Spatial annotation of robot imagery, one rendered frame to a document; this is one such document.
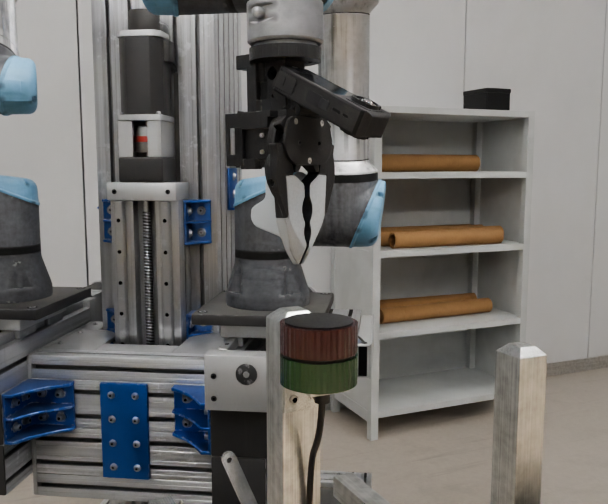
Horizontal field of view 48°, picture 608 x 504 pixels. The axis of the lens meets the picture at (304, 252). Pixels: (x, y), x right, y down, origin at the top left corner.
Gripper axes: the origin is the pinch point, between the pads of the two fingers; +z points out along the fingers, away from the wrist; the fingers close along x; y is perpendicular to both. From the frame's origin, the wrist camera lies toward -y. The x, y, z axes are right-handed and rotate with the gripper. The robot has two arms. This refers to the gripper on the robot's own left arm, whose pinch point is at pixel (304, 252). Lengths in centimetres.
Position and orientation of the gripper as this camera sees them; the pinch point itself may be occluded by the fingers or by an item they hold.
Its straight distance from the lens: 68.4
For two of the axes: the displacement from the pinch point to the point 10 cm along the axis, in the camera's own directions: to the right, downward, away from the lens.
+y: -7.7, -0.7, 6.4
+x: -6.4, 1.0, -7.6
